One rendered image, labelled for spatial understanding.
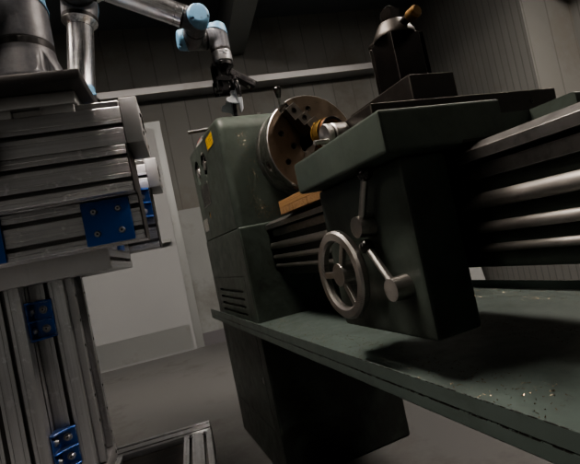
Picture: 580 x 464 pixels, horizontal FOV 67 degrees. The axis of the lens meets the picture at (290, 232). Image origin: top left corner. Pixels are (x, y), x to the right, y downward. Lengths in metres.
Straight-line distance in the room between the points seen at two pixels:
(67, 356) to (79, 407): 0.12
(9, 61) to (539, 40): 3.82
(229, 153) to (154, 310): 2.90
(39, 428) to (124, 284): 3.16
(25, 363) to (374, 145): 0.86
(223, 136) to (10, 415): 0.96
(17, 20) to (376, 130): 0.71
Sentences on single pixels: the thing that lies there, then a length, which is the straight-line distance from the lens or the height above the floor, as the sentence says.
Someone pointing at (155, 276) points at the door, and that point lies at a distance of 4.21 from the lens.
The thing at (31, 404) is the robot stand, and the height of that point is 0.55.
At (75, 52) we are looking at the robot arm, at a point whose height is 1.54.
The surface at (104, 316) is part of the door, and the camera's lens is 4.28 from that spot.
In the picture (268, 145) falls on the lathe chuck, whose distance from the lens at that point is 1.37.
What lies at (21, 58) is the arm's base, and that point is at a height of 1.21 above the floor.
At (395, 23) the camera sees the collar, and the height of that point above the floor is 1.13.
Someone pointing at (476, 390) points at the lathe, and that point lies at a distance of 0.65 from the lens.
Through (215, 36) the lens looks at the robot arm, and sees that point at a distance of 1.80.
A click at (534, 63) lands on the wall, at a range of 4.13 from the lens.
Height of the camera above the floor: 0.78
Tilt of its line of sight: 2 degrees up
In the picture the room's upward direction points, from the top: 12 degrees counter-clockwise
